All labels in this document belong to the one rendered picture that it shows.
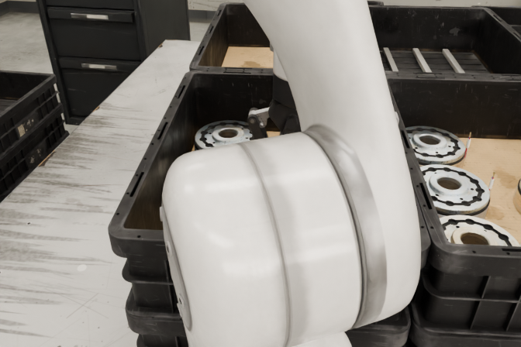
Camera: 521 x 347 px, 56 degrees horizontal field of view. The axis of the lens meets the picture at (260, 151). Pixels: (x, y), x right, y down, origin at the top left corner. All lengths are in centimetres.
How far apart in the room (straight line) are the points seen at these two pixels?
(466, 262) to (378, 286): 28
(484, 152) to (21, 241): 74
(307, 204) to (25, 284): 65
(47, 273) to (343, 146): 65
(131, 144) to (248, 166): 88
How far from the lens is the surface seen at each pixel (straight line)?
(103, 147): 107
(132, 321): 55
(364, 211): 19
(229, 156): 20
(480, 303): 53
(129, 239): 47
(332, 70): 20
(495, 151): 85
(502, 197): 74
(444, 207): 64
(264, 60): 111
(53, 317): 74
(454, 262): 48
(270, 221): 18
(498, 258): 48
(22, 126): 164
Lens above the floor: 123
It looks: 32 degrees down
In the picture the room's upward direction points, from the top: straight up
